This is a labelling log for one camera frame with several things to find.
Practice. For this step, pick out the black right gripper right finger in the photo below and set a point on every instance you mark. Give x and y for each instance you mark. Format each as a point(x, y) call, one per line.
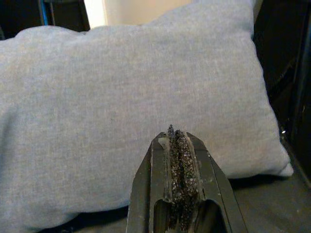
point(209, 189)

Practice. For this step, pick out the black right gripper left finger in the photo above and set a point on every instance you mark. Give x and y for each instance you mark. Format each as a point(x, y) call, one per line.
point(155, 184)

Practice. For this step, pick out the grey-blue fabric pillow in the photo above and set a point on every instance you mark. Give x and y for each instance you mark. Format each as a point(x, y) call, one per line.
point(121, 97)

